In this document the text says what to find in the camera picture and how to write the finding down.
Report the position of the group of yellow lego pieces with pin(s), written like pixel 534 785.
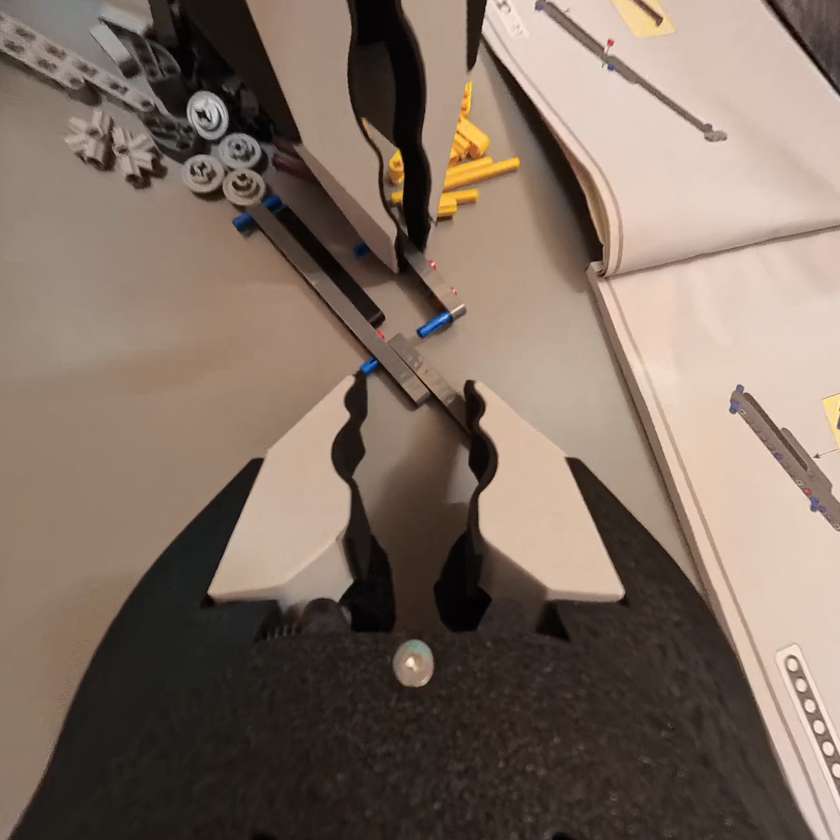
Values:
pixel 479 170

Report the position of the dark grey lego beam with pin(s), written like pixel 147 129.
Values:
pixel 433 282

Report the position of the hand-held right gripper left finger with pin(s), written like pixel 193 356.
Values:
pixel 289 525

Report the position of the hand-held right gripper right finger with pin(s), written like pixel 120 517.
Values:
pixel 544 525

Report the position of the open instruction booklet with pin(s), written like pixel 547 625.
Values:
pixel 689 197

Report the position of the black lego connectors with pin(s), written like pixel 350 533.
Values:
pixel 253 108

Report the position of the long grey lego beam assembly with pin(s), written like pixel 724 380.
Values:
pixel 328 275

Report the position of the dark grey curved lego pieces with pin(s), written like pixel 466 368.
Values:
pixel 148 65

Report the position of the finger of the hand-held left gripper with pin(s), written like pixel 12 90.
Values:
pixel 308 79
pixel 446 65

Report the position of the short grey lego beam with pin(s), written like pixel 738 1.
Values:
pixel 65 65

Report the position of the dark brown lego connectors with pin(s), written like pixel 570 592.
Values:
pixel 287 161

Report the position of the grey lego star connector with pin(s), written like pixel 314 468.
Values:
pixel 136 156
pixel 90 136

